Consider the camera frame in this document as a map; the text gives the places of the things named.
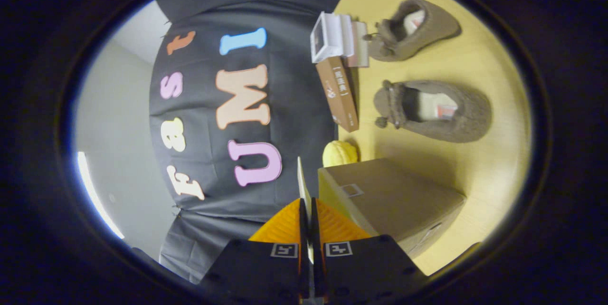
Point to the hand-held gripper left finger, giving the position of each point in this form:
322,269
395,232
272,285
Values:
266,267

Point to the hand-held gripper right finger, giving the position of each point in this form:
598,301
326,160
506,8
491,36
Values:
370,267

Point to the brown storage box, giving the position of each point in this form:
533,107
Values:
389,195

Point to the brown fuzzy shoe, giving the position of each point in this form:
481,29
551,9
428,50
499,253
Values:
470,115
432,24

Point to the yellow corn toy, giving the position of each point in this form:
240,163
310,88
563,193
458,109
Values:
339,154

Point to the black backdrop cloth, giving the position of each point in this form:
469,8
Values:
294,105

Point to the brown hardcover book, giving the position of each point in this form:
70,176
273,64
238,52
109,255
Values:
338,93

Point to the pinkish brown book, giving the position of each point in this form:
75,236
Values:
362,46

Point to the white book with dark cover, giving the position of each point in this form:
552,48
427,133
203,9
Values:
330,36

